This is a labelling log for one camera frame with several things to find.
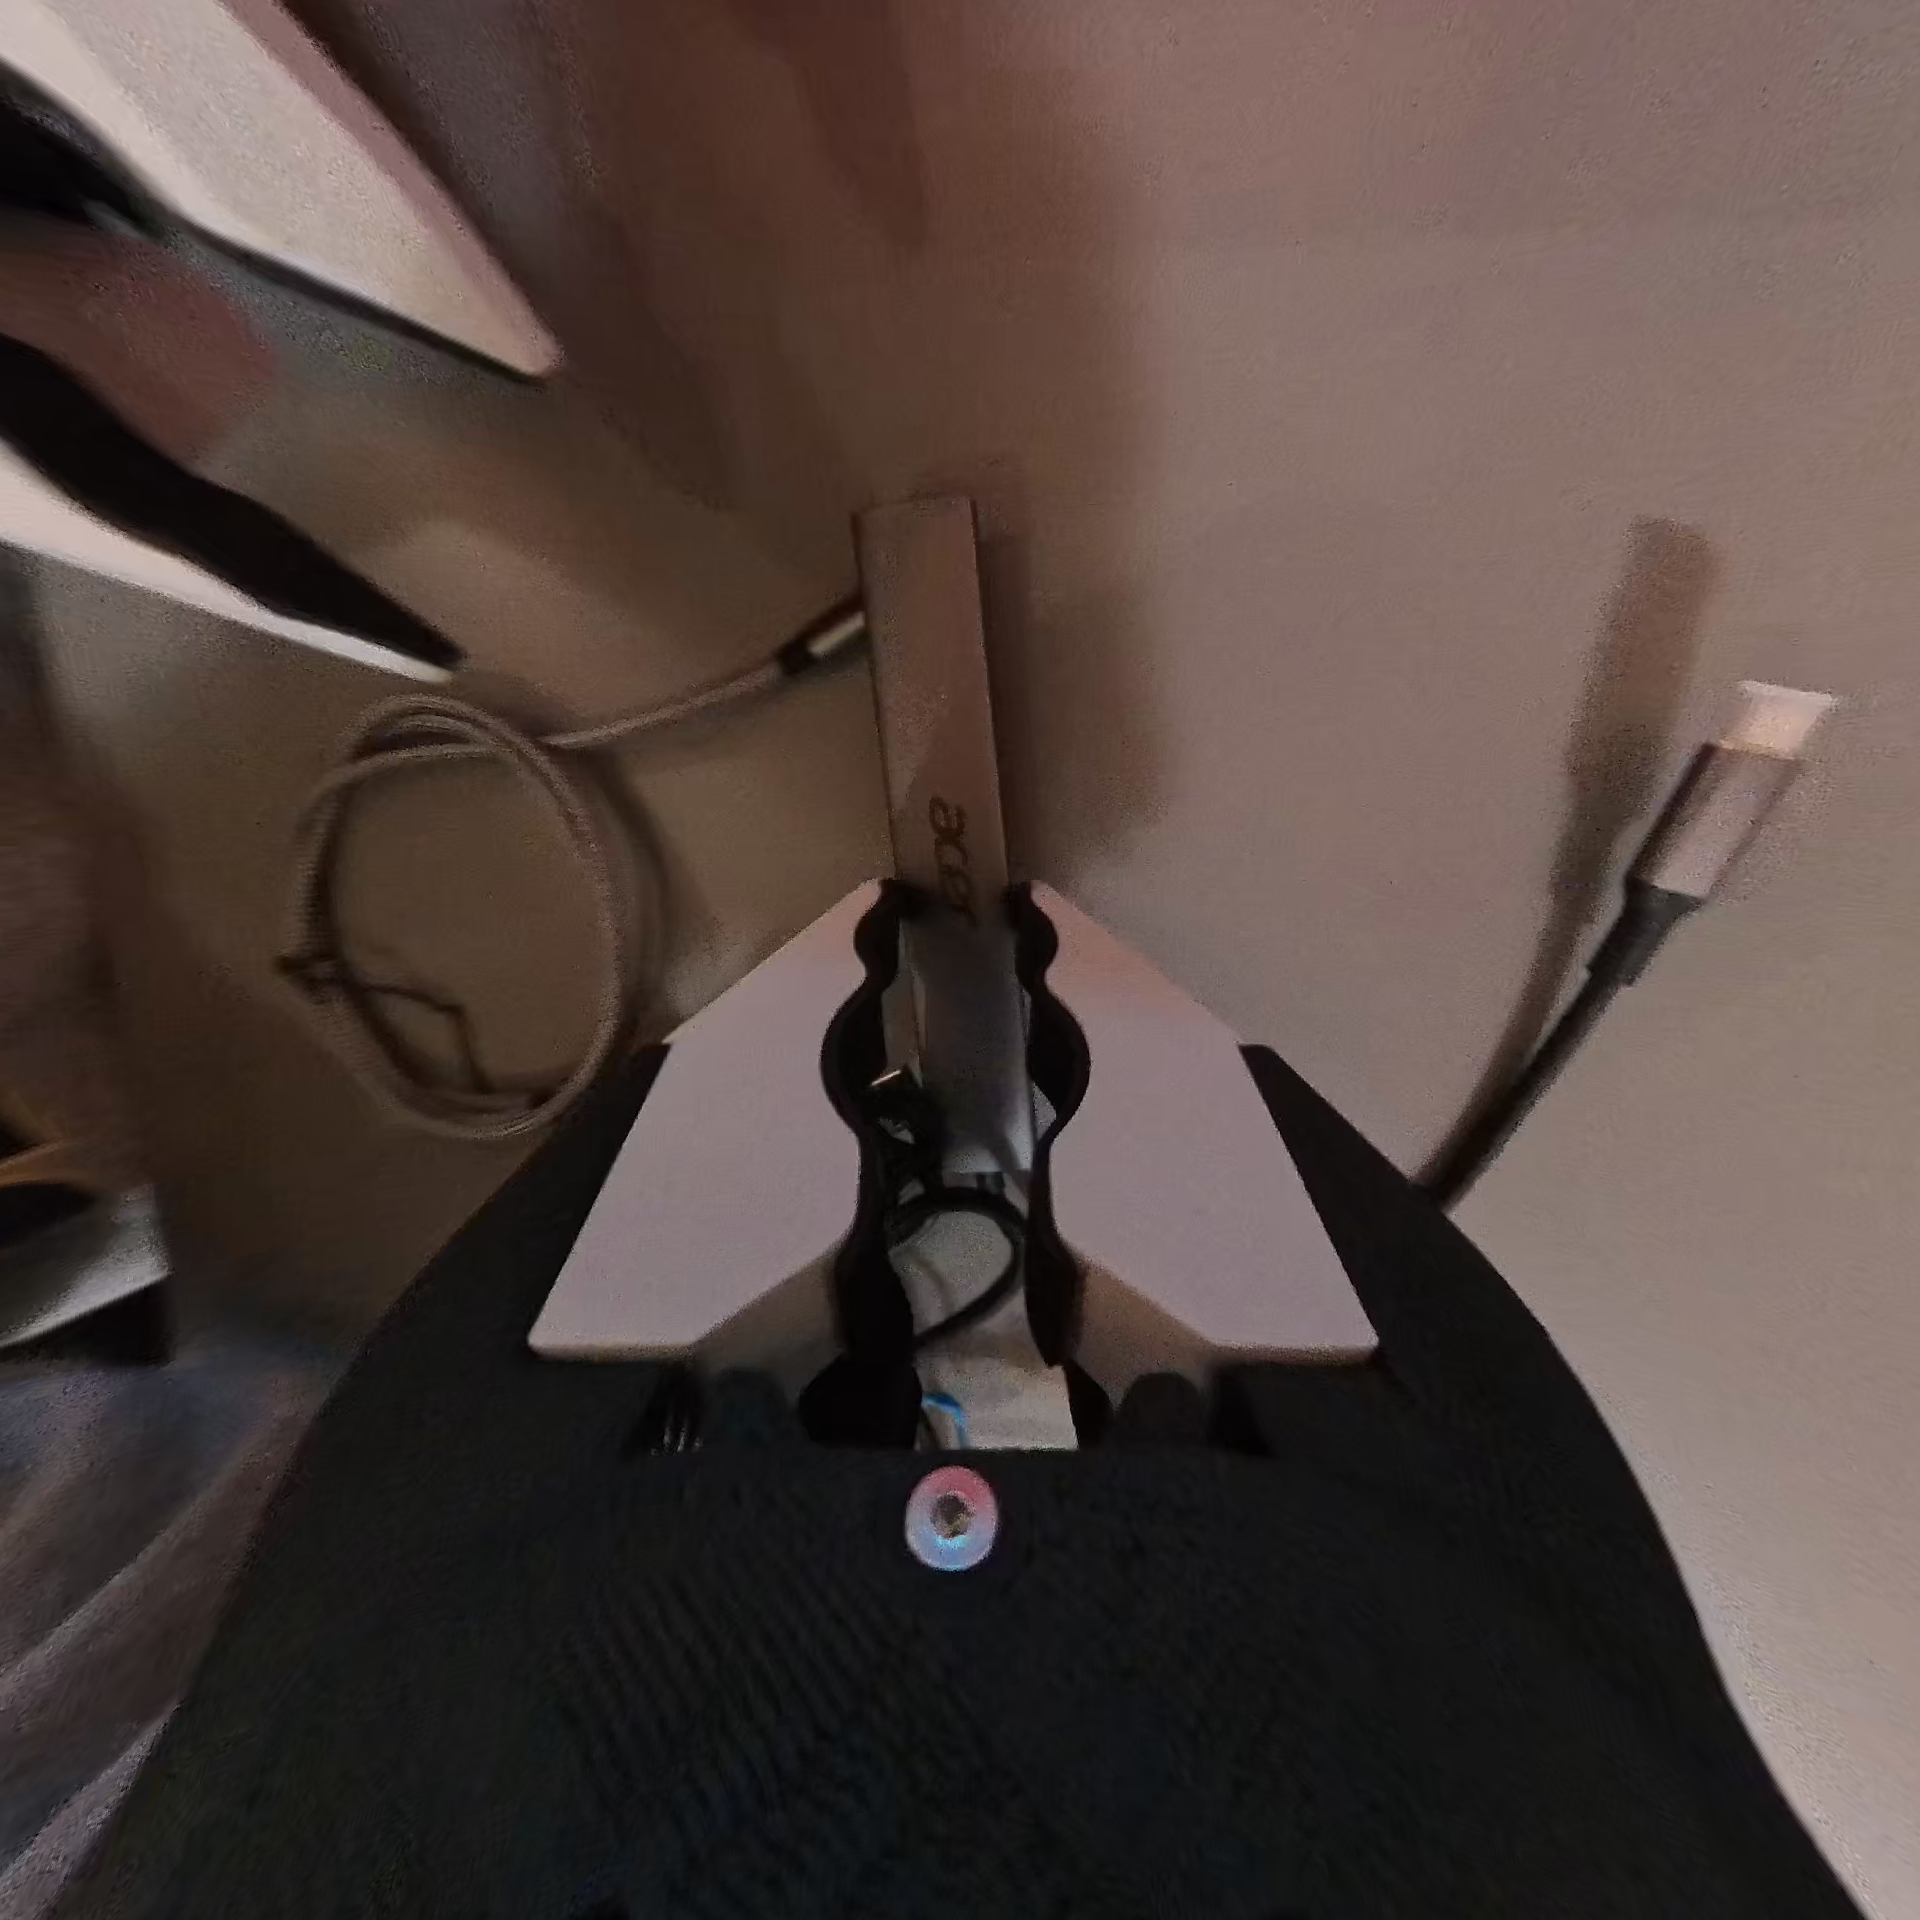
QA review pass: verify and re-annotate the dark grey hub cable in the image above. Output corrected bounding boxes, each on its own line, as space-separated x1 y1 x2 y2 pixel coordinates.
1410 678 1839 1202

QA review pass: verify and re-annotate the black cable with orange plugs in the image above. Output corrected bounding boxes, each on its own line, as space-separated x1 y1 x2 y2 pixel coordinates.
861 1049 1052 1449

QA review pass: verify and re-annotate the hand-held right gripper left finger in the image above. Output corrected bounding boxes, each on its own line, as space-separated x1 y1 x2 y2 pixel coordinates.
527 878 924 1444

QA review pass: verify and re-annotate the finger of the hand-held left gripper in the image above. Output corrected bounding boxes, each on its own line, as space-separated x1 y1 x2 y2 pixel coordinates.
0 0 565 383
0 335 463 684

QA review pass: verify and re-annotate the grey braided cable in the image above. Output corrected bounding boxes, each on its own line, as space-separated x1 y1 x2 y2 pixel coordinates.
275 592 876 1144

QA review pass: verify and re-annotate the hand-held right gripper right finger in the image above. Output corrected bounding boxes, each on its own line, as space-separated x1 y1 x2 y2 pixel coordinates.
1002 882 1378 1444

